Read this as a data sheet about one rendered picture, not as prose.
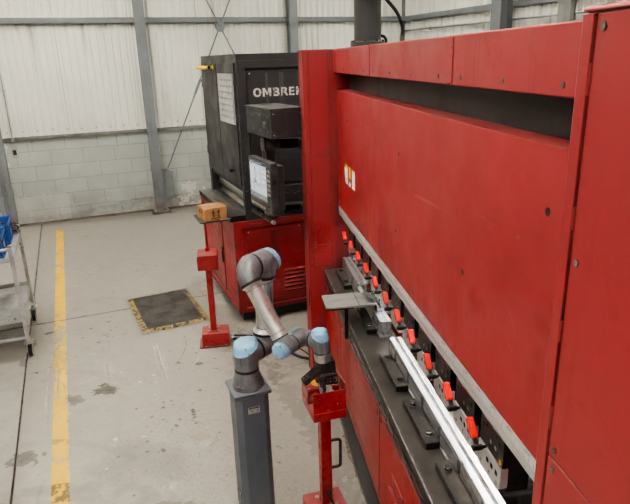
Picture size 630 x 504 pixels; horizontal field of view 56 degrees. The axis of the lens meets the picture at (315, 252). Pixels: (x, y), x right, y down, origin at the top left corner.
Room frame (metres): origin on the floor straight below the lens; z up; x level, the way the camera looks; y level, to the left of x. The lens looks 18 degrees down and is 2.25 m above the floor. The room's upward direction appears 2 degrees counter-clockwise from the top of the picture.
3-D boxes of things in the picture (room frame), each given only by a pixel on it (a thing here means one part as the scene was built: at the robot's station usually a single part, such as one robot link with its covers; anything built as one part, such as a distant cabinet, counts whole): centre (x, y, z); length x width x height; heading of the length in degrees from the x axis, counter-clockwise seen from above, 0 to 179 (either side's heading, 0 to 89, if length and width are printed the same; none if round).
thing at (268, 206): (4.07, 0.32, 1.42); 0.45 x 0.12 x 0.36; 25
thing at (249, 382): (2.47, 0.34, 0.82); 0.15 x 0.15 x 0.10
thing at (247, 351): (2.48, 0.34, 0.94); 0.13 x 0.12 x 0.14; 143
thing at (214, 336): (4.47, 0.86, 0.41); 0.25 x 0.20 x 0.83; 97
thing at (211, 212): (4.85, 0.87, 1.04); 0.30 x 0.26 x 0.12; 22
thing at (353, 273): (3.51, -0.25, 0.92); 0.50 x 0.06 x 0.10; 7
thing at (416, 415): (1.96, -0.39, 0.89); 0.30 x 0.05 x 0.03; 7
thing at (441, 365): (1.80, -0.47, 1.18); 0.15 x 0.09 x 0.17; 7
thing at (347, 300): (2.94, -0.17, 1.00); 0.26 x 0.18 x 0.01; 97
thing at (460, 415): (1.60, -0.49, 1.18); 0.15 x 0.09 x 0.17; 7
